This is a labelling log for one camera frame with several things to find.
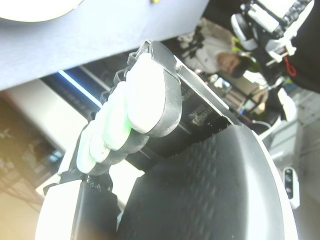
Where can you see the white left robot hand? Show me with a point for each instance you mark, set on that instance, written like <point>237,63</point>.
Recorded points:
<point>200,180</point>

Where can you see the person in white shirt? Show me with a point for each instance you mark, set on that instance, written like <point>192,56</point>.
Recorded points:
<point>212,47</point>

